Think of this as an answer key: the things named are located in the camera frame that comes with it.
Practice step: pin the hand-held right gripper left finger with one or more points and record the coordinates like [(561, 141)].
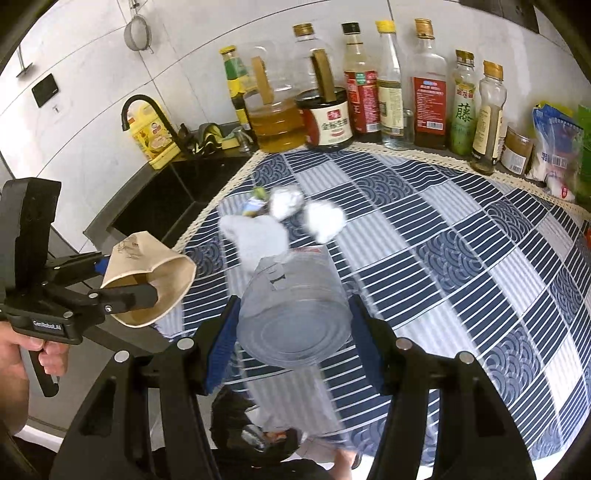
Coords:
[(221, 350)]

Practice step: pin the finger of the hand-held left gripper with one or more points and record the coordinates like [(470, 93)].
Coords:
[(129, 297), (78, 265)]

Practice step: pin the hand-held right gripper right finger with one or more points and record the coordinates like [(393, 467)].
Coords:
[(367, 350)]

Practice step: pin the brown paper cup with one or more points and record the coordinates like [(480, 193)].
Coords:
[(138, 258)]

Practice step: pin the black bagged trash bin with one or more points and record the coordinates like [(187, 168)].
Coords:
[(231, 415)]

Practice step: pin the clear plastic cup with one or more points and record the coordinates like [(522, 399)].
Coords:
[(295, 314)]

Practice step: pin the long white tissue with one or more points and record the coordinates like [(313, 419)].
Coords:
[(254, 237)]

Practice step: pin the white tissue wad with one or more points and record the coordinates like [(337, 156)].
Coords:
[(286, 203), (323, 221)]

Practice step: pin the small green-capped bottle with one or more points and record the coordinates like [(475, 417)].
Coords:
[(256, 203)]

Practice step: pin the person's left hand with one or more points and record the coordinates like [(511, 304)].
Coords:
[(14, 369)]

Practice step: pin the black sink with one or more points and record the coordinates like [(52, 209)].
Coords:
[(171, 198)]

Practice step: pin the person's right foot black sandal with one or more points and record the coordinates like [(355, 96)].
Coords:
[(347, 458)]

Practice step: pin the person's black shorts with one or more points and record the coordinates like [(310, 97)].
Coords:
[(277, 470)]

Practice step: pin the blue checked tablecloth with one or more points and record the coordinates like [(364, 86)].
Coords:
[(438, 230)]

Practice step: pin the yellow dish soap bottle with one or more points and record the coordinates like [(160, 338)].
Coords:
[(150, 138)]

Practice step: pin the metal ladle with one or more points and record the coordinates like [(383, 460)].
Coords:
[(25, 67)]

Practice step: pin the black faucet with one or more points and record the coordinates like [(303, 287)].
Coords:
[(138, 99)]

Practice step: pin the yellow green sponge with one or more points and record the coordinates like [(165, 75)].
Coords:
[(229, 140)]

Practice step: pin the metal sink fitting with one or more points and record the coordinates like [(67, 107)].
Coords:
[(244, 139)]

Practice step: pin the clear cooking oil jug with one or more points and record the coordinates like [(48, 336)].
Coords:
[(274, 122)]

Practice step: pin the dark soy sauce jug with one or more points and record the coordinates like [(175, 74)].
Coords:
[(325, 122)]

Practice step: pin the metal mesh strainer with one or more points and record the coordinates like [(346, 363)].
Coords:
[(137, 32)]

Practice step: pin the green label sauce bottle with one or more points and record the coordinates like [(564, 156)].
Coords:
[(235, 78)]

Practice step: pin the small brown jar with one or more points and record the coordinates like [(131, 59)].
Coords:
[(515, 152)]

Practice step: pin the gold cap red label bottle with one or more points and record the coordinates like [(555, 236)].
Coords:
[(429, 106)]

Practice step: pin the black cap red label bottle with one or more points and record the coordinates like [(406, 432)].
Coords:
[(362, 97)]

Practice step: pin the gold cap green label bottle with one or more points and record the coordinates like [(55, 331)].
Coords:
[(464, 115)]

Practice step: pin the yellow cap clear bottle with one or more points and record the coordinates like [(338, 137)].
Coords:
[(390, 97)]

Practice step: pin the slim yellow cap bottle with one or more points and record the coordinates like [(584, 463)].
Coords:
[(487, 124)]

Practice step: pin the blue white plastic bag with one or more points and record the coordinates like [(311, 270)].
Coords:
[(554, 147)]

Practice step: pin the green packaging bag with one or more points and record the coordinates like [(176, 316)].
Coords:
[(585, 138)]

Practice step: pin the small black wall switch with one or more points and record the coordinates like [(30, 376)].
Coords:
[(45, 90)]

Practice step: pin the black wall socket panel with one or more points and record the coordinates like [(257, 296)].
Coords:
[(503, 14)]

